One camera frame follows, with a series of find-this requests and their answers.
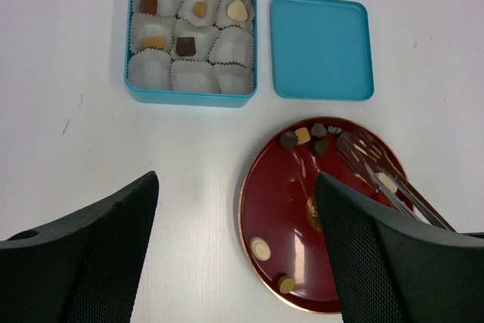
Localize teal box lid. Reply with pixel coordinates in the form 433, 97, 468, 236
269, 0, 374, 101

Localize dark square chocolate in box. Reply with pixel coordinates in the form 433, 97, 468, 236
175, 36, 197, 57

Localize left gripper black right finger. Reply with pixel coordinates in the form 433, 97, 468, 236
315, 172, 483, 322

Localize tan bar chocolate in box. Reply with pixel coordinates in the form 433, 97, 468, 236
141, 36, 166, 50

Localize cream rectangular chocolate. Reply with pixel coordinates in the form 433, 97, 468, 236
376, 172, 398, 194

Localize tan round chocolate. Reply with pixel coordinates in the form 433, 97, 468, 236
277, 275, 296, 294

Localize white oval chocolate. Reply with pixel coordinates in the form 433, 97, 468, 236
250, 236, 271, 261

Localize round red lacquer tray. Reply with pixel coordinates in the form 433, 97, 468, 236
237, 116, 386, 315

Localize brown layered chocolate in box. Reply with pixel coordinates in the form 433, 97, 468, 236
140, 0, 158, 15

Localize teal chocolate box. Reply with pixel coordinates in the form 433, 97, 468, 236
124, 0, 257, 108

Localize tan sweet square chocolate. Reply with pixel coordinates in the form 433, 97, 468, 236
295, 127, 311, 145

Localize metal tongs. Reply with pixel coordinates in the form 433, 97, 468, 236
335, 128, 455, 231

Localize tan caramel square chocolate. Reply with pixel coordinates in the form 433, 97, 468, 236
192, 1, 207, 19

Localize white heart chocolate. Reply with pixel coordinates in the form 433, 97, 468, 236
226, 0, 249, 23

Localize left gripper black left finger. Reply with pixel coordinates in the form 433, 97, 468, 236
1, 171, 159, 322

